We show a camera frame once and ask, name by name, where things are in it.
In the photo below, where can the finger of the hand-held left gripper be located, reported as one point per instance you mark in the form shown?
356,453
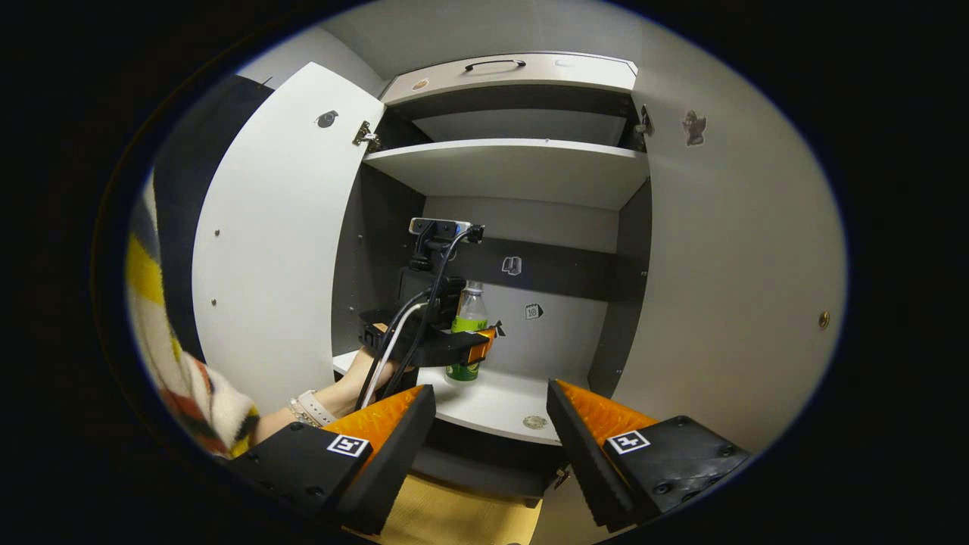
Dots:
447,350

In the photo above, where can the grey white cabinet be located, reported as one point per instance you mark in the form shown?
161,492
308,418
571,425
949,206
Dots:
560,333

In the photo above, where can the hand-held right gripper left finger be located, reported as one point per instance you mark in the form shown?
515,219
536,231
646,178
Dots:
394,462

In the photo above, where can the metal door hinge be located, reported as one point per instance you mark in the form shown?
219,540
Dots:
644,121
562,478
366,136

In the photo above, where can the small round silver disc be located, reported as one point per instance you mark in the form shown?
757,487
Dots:
534,421

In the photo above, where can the beige cabinet drawer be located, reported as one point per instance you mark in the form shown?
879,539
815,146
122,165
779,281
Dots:
530,79

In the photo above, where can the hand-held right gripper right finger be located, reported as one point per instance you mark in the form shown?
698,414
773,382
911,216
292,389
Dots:
583,462

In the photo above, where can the grey cabinet door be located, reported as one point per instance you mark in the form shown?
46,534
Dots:
280,250
742,250

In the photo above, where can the white cabinet shelf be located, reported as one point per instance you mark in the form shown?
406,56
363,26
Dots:
492,405
515,170

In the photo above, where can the green label plastic bottle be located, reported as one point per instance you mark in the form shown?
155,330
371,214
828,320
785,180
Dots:
471,314

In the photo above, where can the white wristband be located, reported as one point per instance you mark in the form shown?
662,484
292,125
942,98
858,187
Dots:
318,407

